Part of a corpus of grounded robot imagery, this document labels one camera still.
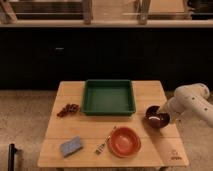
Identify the wooden folding table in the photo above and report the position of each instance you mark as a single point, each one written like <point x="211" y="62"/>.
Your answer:
<point x="158" y="148"/>

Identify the blue sponge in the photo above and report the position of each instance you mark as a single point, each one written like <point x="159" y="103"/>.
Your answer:
<point x="71" y="146"/>

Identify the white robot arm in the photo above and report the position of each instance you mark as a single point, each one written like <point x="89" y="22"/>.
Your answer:
<point x="191" y="98"/>

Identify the orange bowl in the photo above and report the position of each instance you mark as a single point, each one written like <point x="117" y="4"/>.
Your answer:
<point x="124" y="142"/>

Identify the wooden shelf rack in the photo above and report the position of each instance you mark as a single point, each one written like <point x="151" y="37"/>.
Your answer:
<point x="106" y="13"/>

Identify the green plastic tray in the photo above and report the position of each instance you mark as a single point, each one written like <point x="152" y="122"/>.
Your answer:
<point x="108" y="98"/>

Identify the black post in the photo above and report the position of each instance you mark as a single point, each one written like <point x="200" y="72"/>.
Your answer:
<point x="11" y="157"/>

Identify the dark red bowl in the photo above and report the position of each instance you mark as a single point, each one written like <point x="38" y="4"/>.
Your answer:
<point x="156" y="120"/>

